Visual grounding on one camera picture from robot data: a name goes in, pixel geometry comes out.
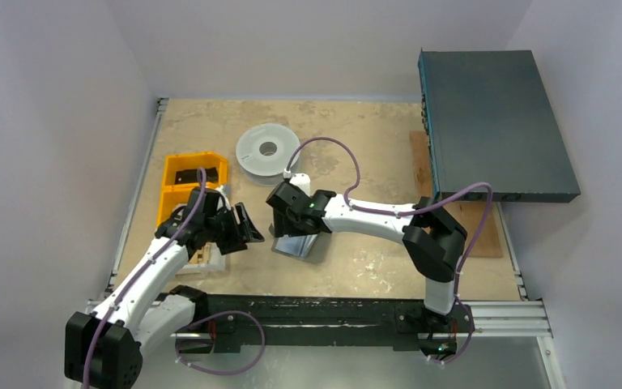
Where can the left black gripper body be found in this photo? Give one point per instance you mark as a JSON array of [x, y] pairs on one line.
[[234, 229]]

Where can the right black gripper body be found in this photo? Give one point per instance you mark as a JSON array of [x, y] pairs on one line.
[[291, 215]]

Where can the grey card holder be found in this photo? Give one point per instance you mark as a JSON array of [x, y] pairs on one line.
[[308, 248]]

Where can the white filament spool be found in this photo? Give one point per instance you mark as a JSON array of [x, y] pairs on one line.
[[263, 152]]

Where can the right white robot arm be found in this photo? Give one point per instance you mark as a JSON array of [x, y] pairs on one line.
[[433, 239]]

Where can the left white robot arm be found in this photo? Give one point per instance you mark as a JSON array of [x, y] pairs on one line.
[[105, 348]]

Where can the clear plastic bin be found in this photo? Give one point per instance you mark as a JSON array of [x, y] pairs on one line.
[[218, 263]]

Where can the wooden block in bin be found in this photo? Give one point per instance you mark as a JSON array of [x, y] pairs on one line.
[[201, 256]]

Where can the yellow plastic bin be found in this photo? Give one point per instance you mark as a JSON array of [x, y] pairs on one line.
[[171, 195]]

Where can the black item in bin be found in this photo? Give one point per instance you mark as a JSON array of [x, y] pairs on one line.
[[198, 174]]

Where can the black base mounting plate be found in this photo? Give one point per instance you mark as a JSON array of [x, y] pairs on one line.
[[225, 323]]

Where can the brown wooden board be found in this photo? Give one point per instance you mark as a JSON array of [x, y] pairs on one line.
[[467, 214]]

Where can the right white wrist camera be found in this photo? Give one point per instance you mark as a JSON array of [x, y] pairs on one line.
[[300, 180]]

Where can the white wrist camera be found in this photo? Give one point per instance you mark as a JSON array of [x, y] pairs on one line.
[[224, 192], [300, 180]]

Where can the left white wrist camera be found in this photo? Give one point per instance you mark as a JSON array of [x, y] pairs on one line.
[[224, 192]]

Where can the dark grey network switch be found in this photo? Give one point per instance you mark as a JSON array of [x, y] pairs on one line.
[[488, 119]]

